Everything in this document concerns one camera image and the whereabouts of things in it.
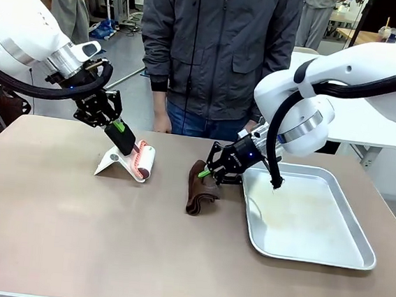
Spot thin black earphone cable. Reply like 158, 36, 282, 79
184, 0, 203, 115

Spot pink white lint roller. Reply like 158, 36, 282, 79
100, 122, 159, 181

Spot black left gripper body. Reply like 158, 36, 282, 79
73, 87, 112, 122

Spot silver metal tray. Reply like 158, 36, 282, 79
235, 159, 385, 272

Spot blue jeans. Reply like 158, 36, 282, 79
162, 98, 259, 143

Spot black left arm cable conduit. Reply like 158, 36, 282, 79
0, 50, 115, 106

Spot dark brown cloth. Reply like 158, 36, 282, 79
184, 158, 226, 219

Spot person's right hand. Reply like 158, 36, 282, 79
149, 89, 177, 134

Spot small wooden background table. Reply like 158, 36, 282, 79
334, 27, 396, 50

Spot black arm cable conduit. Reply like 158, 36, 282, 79
262, 50, 396, 202
0, 50, 115, 106

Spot drink cup with straw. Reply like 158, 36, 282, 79
376, 15, 394, 43

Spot bystander in grey skirt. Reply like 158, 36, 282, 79
46, 0, 94, 46

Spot dark grey jacket torso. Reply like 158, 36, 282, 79
132, 0, 304, 129

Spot blue plastic bag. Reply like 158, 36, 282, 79
88, 17, 120, 42

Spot white lint roller stand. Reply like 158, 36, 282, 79
93, 142, 149, 185

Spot person's left forearm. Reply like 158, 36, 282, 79
259, 7, 303, 92

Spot white side table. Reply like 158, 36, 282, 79
280, 46, 396, 174

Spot bystander in grey clothes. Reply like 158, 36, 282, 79
297, 0, 339, 52

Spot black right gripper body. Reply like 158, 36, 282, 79
228, 135, 267, 178

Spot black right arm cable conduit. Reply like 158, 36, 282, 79
262, 50, 396, 202

